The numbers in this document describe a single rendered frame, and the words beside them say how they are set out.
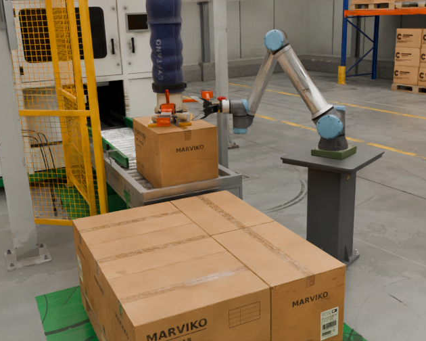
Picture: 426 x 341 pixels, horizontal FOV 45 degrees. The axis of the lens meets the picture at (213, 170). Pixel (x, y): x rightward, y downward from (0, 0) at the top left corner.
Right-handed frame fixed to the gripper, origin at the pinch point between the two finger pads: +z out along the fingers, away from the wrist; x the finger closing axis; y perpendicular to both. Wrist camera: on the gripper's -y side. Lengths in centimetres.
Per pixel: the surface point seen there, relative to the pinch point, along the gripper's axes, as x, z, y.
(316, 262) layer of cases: -54, -56, -110
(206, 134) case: -17.4, -9.8, 2.4
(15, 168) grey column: -39, 120, 17
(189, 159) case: -32.3, 1.7, -2.2
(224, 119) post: -20, -24, 64
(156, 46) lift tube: 38.0, 19.8, 18.1
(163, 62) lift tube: 27.7, 16.1, 16.7
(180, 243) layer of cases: -54, 6, -83
